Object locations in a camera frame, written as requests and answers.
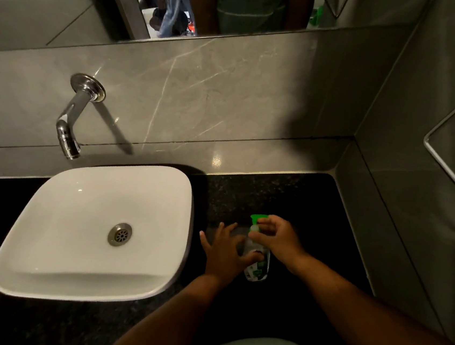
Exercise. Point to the person's left hand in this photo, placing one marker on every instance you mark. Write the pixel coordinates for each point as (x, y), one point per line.
(222, 260)

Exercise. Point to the person's right hand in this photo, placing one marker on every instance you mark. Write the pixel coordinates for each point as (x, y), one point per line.
(283, 243)

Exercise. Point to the person's right thumb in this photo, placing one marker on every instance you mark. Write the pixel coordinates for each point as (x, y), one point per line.
(258, 241)

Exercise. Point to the person's left little finger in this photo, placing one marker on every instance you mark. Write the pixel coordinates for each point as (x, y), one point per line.
(205, 241)

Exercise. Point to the person's left thumb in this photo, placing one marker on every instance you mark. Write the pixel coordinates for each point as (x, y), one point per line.
(253, 258)

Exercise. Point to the person's left middle finger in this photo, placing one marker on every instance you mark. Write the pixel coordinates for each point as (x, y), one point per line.
(231, 230)

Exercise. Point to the clear soap bottle green pump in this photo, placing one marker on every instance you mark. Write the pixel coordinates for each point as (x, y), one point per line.
(258, 271)

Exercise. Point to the person's right forearm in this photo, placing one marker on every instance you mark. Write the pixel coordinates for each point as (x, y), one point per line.
(360, 314)

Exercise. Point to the person's left forearm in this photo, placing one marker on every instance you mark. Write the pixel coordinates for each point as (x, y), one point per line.
(159, 331)

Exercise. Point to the round metal sink drain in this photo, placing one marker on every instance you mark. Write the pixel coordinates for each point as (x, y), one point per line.
(119, 234)

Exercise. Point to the white ceramic sink basin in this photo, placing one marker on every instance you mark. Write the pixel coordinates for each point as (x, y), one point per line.
(61, 212)

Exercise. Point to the chrome wall faucet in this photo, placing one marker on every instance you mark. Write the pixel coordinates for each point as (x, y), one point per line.
(76, 107)

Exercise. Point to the wall mirror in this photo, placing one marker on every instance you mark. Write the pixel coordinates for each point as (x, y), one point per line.
(13, 22)

